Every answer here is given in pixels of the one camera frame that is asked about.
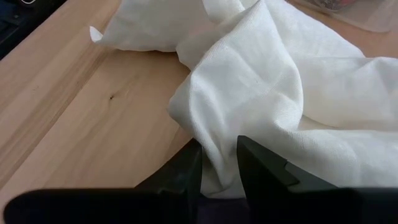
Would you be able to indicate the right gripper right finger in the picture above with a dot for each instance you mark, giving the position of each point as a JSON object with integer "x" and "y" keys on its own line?
{"x": 264, "y": 168}

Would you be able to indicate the white cloth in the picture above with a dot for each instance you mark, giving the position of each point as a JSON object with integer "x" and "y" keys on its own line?
{"x": 264, "y": 77}

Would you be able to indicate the clear plastic bin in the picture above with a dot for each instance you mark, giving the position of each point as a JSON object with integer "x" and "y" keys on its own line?
{"x": 373, "y": 18}

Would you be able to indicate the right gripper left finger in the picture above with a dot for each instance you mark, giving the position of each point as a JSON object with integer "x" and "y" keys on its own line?
{"x": 186, "y": 174}

